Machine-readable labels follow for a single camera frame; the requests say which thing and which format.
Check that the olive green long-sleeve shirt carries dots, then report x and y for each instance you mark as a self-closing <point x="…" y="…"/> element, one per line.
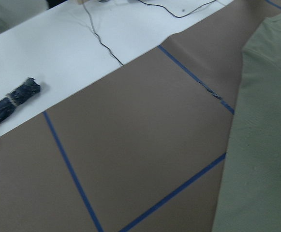
<point x="250" y="193"/>

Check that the folded dark blue umbrella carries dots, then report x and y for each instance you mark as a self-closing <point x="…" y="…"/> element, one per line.
<point x="17" y="97"/>

